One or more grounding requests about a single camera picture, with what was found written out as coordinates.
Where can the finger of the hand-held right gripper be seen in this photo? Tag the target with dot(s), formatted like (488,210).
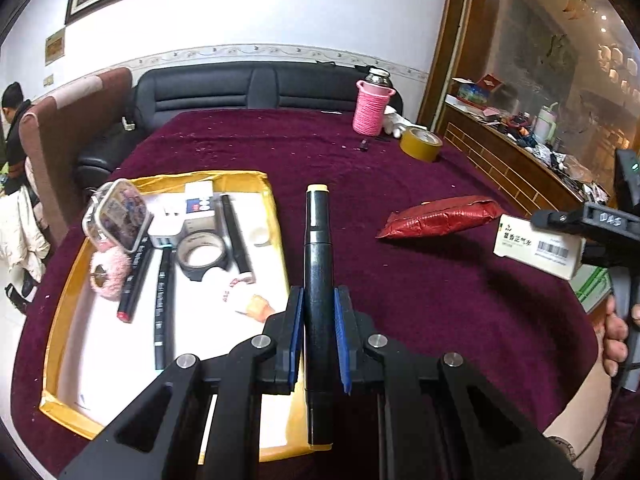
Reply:
(600,217)
(607,255)

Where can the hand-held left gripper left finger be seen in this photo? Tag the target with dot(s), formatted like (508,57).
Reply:
(296,335)

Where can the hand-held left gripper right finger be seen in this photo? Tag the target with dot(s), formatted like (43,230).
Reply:
(342,340)

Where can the white pen orange cap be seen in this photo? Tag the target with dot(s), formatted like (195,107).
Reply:
(235,292)

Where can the black marker yellow cap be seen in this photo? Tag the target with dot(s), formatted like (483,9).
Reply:
(318,260)

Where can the white medicine box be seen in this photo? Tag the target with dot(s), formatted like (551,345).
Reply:
(525,240)

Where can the yellow cardboard tray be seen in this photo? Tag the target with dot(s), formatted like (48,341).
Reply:
(210,340)

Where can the black tape roll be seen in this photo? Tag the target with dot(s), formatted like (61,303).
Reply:
(187,265)

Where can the black marker with white print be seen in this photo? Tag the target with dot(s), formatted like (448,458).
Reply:
(161,310)

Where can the red foil packet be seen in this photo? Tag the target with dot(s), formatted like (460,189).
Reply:
(440,217)

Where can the pink fluffy ball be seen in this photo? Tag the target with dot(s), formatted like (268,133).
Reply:
(112,275)

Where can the person's right hand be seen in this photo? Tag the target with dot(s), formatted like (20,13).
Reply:
(614,345)

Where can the green white box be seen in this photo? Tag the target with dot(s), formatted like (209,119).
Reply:
(592,287)

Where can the pile of cluttered items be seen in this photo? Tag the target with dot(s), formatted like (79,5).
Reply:
(565,160)

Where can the maroon tablecloth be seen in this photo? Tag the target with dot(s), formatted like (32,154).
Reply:
(425,310)

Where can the white green tumbler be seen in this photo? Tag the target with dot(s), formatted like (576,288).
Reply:
(544,125)

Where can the thick black marker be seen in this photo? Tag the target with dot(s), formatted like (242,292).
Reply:
(235,240)

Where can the wooden brick-pattern counter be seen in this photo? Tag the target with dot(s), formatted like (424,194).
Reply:
(500,160)

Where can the small white blue box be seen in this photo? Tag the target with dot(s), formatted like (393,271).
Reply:
(200,205)

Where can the white charger plug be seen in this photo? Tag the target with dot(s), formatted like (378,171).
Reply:
(165,230)

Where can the black marker red tip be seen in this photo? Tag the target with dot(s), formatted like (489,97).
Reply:
(132,290)

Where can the open printed carton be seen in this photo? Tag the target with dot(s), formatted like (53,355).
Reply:
(475,94)

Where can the yellow tape roll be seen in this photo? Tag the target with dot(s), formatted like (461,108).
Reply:
(420,147)

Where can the small black clip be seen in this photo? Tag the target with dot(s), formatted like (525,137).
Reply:
(364,145)

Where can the clear plastic container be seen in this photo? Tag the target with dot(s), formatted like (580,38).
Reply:
(120,210)

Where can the white glove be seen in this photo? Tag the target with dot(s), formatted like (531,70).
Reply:
(397,122)

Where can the bottle with pink knit sleeve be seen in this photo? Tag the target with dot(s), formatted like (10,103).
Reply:
(372,105)

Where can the black leather sofa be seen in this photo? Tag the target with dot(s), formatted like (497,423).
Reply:
(200,90)

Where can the small white adapter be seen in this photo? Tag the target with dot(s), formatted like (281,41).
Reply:
(128,123)

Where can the white jacket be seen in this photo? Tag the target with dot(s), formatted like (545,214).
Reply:
(20,235)

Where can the brown pink chair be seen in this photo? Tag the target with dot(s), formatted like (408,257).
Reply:
(65,135)

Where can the wooden partition frame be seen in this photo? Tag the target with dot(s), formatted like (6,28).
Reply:
(450,35)

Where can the wall switch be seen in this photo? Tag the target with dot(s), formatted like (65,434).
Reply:
(48,79)

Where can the small yellow wall plaque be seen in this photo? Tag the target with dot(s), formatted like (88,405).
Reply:
(55,46)

